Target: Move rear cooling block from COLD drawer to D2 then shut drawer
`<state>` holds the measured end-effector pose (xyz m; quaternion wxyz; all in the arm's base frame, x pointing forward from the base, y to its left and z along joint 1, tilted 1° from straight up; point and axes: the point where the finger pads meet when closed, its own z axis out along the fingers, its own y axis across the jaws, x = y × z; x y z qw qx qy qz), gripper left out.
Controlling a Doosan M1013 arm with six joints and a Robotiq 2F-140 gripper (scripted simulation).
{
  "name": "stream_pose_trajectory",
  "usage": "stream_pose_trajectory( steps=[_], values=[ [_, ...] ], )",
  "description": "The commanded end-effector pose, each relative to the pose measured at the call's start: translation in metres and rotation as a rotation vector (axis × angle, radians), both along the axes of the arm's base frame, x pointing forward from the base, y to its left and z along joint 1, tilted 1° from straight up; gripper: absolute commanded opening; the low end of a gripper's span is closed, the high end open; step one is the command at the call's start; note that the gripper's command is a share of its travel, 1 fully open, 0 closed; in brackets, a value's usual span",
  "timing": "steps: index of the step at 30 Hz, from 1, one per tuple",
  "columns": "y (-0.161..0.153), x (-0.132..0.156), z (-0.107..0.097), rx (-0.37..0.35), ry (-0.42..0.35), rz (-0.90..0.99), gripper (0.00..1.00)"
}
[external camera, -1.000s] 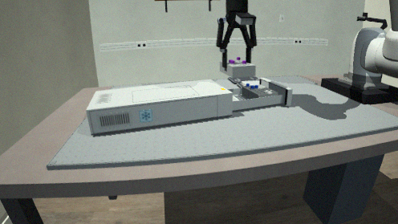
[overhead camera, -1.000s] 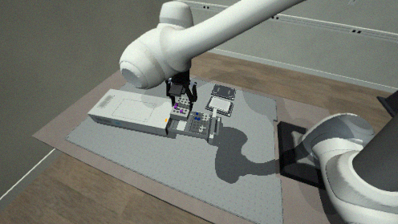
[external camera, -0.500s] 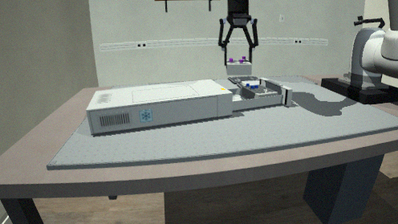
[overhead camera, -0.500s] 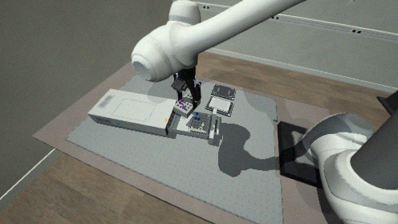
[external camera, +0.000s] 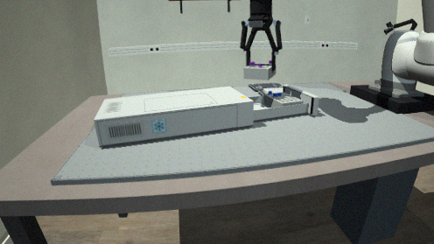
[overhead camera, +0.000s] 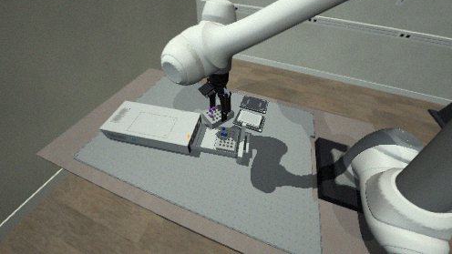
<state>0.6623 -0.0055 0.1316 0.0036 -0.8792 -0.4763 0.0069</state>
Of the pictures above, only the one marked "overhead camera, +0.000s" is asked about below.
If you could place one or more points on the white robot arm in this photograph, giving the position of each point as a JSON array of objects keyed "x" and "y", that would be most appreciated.
[{"x": 407, "y": 208}]

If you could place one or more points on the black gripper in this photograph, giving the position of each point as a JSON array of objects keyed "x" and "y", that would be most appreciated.
[{"x": 220, "y": 81}]

